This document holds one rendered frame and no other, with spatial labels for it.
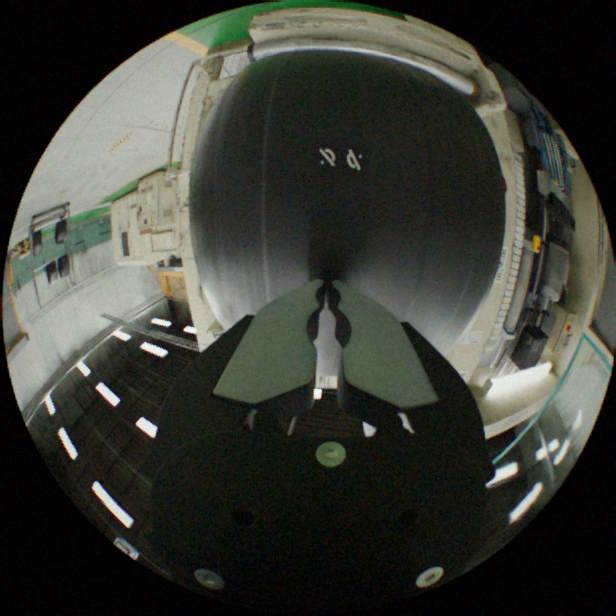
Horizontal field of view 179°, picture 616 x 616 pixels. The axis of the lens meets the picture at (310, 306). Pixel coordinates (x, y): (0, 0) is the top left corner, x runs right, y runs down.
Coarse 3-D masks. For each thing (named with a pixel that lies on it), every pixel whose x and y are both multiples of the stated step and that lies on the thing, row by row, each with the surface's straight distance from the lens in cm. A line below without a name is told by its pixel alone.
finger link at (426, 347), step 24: (408, 336) 8; (432, 360) 8; (432, 384) 7; (456, 384) 7; (432, 408) 6; (456, 408) 7; (408, 432) 6; (432, 432) 6; (456, 432) 6; (480, 432) 7; (480, 456) 7
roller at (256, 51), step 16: (256, 48) 37; (272, 48) 36; (288, 48) 36; (304, 48) 36; (320, 48) 36; (336, 48) 36; (352, 48) 36; (368, 48) 36; (384, 48) 37; (416, 64) 38; (432, 64) 39; (448, 80) 40; (464, 80) 42
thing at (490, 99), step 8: (480, 72) 44; (488, 72) 44; (480, 80) 43; (488, 80) 42; (496, 80) 45; (480, 88) 42; (488, 88) 41; (496, 88) 42; (464, 96) 45; (472, 96) 43; (480, 96) 42; (488, 96) 40; (496, 96) 40; (472, 104) 43; (480, 104) 42; (488, 104) 40; (496, 104) 40; (504, 104) 40; (480, 112) 43; (488, 112) 43
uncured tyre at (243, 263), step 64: (256, 64) 23; (320, 64) 19; (384, 64) 22; (256, 128) 14; (320, 128) 13; (384, 128) 14; (448, 128) 17; (192, 192) 18; (256, 192) 12; (320, 192) 12; (384, 192) 12; (448, 192) 14; (256, 256) 13; (320, 256) 12; (384, 256) 13; (448, 256) 15; (320, 320) 15; (448, 320) 18
